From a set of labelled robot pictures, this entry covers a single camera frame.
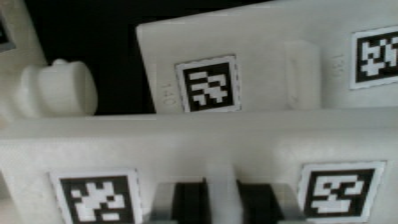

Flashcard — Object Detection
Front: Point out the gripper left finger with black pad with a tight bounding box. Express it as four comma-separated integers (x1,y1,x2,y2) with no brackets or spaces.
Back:
148,178,214,224

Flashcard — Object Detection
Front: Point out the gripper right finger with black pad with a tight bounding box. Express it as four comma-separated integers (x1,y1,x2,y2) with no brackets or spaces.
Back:
237,179,308,224

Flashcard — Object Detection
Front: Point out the white cabinet door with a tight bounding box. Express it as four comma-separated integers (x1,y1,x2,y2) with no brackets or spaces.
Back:
0,108,398,224
138,0,398,114

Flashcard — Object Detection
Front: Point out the white cabinet body box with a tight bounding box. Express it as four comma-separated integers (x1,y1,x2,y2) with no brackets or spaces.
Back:
0,0,98,122

